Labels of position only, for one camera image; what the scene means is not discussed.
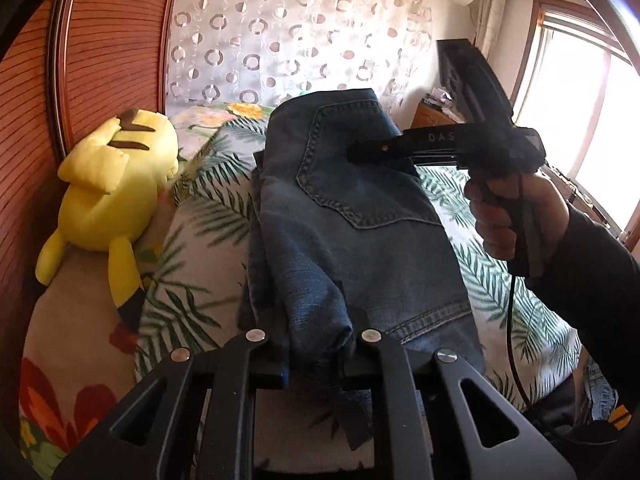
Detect blue denim jeans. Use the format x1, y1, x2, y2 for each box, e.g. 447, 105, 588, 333
239, 89, 485, 448

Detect person's right forearm black sleeve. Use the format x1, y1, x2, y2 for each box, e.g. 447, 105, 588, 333
526, 208, 639, 412

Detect person's right hand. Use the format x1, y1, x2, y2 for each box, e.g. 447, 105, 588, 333
464, 171, 570, 263

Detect wooden cabinet sideboard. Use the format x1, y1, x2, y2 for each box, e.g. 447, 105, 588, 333
411, 102, 459, 128

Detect palm leaf print bedsheet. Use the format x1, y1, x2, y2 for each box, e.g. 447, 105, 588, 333
134, 115, 584, 470

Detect floral blanket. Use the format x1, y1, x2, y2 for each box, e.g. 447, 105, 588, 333
18, 103, 270, 479

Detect cream side curtain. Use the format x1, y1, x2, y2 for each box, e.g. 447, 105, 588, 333
474, 0, 506, 58

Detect white circle-pattern curtain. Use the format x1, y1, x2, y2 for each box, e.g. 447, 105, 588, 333
166, 0, 432, 114

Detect yellow Pikachu plush toy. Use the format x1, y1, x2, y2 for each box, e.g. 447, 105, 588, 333
35, 108, 179, 332

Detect wooden slatted wardrobe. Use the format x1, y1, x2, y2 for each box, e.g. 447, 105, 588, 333
1, 0, 174, 420

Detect window with wooden frame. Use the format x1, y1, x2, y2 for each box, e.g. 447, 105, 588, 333
512, 0, 639, 248

